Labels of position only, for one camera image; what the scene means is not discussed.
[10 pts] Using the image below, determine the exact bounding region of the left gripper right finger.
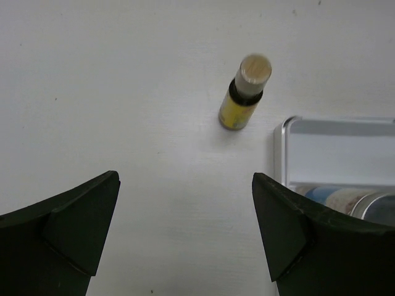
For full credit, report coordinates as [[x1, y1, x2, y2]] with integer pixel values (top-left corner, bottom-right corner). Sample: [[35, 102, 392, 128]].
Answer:
[[252, 173, 394, 295]]

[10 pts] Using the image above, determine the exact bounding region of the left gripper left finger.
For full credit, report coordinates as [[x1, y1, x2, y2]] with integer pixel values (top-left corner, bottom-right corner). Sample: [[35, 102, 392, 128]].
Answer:
[[1, 171, 120, 295]]

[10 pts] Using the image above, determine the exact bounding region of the blue-label silver-cap jar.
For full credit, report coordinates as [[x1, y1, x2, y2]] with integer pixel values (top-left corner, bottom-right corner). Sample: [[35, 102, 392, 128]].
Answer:
[[294, 186, 394, 226]]

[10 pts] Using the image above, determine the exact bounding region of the white tiered organizer tray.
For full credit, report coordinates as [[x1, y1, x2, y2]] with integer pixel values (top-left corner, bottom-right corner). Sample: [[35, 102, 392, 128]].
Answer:
[[273, 116, 394, 191]]

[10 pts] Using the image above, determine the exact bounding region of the left yellow sauce bottle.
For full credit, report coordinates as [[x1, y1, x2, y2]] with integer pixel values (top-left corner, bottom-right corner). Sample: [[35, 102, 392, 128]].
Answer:
[[218, 53, 272, 131]]

